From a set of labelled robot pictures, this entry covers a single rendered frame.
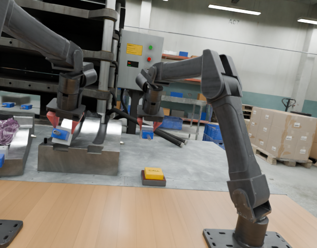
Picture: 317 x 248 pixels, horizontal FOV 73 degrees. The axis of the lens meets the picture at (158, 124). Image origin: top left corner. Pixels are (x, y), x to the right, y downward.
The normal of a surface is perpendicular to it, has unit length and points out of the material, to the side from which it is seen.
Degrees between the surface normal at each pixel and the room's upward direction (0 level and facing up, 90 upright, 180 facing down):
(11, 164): 90
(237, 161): 81
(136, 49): 90
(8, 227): 0
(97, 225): 0
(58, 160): 90
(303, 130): 83
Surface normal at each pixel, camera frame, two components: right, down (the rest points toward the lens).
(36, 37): 0.93, 0.23
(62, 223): 0.14, -0.97
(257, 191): 0.59, -0.29
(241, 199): -0.78, 0.00
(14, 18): 0.97, 0.25
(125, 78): 0.15, 0.20
